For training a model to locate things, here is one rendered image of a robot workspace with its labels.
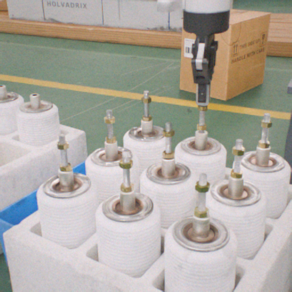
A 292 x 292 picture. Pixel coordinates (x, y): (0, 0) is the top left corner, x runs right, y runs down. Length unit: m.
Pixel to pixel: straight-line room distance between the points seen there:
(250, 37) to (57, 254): 1.37
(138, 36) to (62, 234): 2.13
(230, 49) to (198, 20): 1.04
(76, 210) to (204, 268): 0.22
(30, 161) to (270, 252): 0.53
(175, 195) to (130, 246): 0.12
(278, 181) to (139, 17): 2.15
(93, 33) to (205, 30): 2.20
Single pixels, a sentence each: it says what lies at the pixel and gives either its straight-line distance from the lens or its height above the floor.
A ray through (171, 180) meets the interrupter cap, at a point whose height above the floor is 0.25.
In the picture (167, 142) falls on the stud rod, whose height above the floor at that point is 0.31.
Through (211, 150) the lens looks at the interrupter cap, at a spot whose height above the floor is 0.25.
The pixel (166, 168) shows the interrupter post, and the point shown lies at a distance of 0.72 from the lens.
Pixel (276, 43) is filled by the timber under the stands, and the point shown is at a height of 0.07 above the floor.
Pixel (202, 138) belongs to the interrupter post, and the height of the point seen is 0.27.
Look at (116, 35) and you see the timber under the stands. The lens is 2.81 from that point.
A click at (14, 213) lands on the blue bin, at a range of 0.95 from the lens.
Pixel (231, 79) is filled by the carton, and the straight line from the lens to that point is 1.81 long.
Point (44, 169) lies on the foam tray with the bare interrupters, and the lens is 1.01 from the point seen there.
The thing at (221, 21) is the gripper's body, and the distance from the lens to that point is 0.73.
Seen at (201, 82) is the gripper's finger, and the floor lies 0.39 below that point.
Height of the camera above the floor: 0.61
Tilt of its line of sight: 25 degrees down
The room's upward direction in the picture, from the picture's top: 1 degrees counter-clockwise
